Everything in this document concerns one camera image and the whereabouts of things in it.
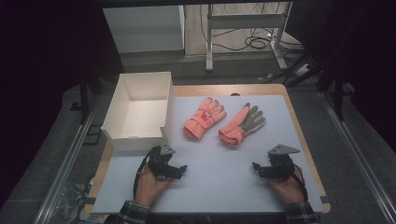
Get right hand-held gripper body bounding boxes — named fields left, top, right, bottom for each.
left=261, top=143, right=302, bottom=182

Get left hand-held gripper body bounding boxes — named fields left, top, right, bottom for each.
left=147, top=143, right=183, bottom=182

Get pink glove with grey palm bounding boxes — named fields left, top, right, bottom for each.
left=218, top=103, right=267, bottom=147

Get white box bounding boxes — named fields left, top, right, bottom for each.
left=100, top=71, right=176, bottom=153

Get pink glove with printed back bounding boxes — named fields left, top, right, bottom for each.
left=182, top=96, right=228, bottom=142

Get person's left hand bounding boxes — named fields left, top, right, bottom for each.
left=134, top=169, right=173, bottom=208

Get person's right hand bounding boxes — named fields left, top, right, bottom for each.
left=269, top=169, right=306, bottom=205

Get black metal stand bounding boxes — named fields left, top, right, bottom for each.
left=78, top=74, right=105, bottom=125
left=333, top=74, right=356, bottom=122

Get clear plastic bag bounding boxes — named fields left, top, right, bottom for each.
left=55, top=181, right=95, bottom=224

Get white power strip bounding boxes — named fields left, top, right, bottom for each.
left=293, top=63, right=313, bottom=77

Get white cabinet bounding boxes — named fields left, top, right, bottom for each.
left=102, top=5, right=186, bottom=54

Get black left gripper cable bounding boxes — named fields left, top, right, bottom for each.
left=133, top=146, right=161, bottom=200

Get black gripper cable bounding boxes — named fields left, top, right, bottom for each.
left=291, top=165, right=310, bottom=202
left=133, top=146, right=161, bottom=200

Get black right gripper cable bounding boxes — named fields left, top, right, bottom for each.
left=291, top=165, right=310, bottom=202

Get aluminium floor rail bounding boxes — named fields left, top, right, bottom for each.
left=319, top=91, right=396, bottom=224
left=33, top=92, right=106, bottom=224

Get black floor cables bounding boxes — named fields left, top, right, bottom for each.
left=214, top=27, right=304, bottom=54

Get grey metal desk frame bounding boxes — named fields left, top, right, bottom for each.
left=205, top=1, right=294, bottom=73

